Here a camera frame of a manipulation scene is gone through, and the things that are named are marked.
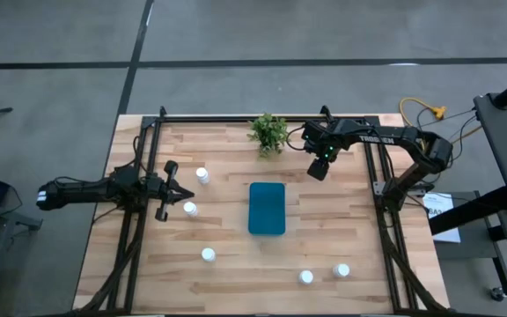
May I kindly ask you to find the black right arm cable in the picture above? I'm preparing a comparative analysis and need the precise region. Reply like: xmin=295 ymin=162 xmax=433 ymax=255
xmin=285 ymin=125 xmax=308 ymax=153

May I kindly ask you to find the small green potted plant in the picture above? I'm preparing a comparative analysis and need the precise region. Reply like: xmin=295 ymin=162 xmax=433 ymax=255
xmin=246 ymin=112 xmax=290 ymax=159

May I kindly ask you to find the grey metal stand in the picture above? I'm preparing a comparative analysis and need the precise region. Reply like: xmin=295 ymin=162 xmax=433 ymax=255
xmin=0 ymin=197 xmax=43 ymax=317

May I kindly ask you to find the black cart beam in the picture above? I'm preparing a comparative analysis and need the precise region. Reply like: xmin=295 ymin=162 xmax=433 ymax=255
xmin=428 ymin=184 xmax=507 ymax=236

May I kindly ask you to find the black aluminium table frame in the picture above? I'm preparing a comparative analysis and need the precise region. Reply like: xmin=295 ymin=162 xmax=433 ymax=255
xmin=77 ymin=105 xmax=451 ymax=316

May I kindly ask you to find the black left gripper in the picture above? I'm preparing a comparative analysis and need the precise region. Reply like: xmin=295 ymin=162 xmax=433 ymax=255
xmin=145 ymin=160 xmax=195 ymax=223

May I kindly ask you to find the blue plastic basket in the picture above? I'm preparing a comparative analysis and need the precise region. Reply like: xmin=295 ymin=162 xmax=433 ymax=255
xmin=247 ymin=181 xmax=287 ymax=236

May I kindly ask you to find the yellow extension cord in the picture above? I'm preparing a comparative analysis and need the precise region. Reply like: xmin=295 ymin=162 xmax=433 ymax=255
xmin=398 ymin=96 xmax=448 ymax=133

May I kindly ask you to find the white paper sheet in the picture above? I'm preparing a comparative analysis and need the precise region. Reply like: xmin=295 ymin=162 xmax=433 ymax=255
xmin=421 ymin=191 xmax=462 ymax=244

